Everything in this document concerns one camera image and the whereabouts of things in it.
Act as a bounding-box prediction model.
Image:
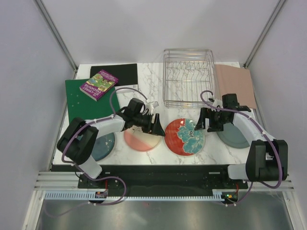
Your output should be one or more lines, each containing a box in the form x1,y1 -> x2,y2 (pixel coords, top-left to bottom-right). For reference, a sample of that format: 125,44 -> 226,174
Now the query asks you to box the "red plate with teal flower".
164,118 -> 205,156

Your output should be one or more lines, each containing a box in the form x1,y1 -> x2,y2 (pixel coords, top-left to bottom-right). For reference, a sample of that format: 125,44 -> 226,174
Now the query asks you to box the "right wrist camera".
209,97 -> 223,111

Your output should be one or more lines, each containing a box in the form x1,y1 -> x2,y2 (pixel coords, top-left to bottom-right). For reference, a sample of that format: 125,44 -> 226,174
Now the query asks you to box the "green mat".
65,79 -> 115,122

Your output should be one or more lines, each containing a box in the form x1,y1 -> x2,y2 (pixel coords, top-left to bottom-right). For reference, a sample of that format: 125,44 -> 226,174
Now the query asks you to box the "dark blue speckled plate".
91,133 -> 116,161

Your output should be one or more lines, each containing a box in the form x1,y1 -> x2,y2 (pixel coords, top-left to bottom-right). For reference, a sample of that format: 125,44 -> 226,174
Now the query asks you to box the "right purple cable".
200,90 -> 284,208

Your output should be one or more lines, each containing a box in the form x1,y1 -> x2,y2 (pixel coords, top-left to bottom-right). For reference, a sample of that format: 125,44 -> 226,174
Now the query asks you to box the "white slotted cable duct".
45,190 -> 238,201

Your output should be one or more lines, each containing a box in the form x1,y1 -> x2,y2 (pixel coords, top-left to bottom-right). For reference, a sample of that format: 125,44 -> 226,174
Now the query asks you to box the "metal wire dish rack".
163,48 -> 220,108

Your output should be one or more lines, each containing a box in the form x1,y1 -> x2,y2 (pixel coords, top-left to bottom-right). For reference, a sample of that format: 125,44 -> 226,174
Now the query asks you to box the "black mat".
90,63 -> 138,87

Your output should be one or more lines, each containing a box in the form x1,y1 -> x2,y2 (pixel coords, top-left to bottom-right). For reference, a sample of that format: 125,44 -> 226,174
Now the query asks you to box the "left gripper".
133,113 -> 165,138

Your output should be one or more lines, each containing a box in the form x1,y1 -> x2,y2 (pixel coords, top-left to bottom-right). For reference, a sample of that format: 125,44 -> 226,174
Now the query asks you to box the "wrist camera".
209,97 -> 223,111
143,101 -> 159,115

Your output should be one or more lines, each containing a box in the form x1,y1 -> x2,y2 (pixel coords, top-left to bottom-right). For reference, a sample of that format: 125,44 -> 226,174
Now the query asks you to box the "pink and cream plate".
124,126 -> 162,152

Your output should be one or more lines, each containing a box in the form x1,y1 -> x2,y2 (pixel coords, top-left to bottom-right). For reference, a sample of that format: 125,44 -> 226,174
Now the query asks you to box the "pink mat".
215,64 -> 257,109

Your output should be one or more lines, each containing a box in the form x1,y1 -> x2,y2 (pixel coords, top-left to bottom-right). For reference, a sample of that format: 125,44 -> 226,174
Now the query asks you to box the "grey-green rimmed plate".
217,123 -> 249,149

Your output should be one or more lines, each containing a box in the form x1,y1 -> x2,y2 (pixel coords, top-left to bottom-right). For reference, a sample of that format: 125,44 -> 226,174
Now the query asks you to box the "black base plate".
50,164 -> 248,201

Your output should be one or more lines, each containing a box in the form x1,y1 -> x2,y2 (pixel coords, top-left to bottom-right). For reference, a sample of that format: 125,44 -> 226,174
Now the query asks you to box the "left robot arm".
57,98 -> 165,188

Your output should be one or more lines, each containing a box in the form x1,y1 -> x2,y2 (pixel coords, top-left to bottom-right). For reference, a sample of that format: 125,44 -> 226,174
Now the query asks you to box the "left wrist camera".
143,101 -> 159,115

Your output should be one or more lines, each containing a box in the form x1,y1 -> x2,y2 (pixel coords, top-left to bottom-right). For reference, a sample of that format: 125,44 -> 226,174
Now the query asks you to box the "aluminium rail frame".
33,170 -> 295,192

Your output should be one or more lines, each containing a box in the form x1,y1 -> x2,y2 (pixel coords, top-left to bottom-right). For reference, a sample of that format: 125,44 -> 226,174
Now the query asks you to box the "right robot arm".
195,93 -> 288,189

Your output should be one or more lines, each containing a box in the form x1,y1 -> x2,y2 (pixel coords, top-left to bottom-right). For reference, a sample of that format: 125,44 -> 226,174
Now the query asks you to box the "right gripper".
194,107 -> 230,133

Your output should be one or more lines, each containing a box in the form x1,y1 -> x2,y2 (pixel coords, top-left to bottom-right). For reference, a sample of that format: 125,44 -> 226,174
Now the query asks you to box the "purple children's book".
80,70 -> 118,101

